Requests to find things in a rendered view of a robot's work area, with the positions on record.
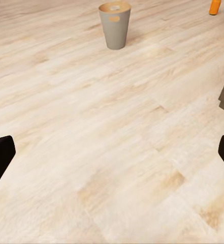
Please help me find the can of soda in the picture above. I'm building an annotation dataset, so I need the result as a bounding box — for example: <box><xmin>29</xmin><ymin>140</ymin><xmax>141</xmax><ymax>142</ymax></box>
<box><xmin>209</xmin><ymin>0</ymin><xmax>221</xmax><ymax>15</ymax></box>

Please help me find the trash can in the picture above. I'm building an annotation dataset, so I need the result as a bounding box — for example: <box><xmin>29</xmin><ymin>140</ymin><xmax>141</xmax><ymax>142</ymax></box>
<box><xmin>98</xmin><ymin>2</ymin><xmax>132</xmax><ymax>50</ymax></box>

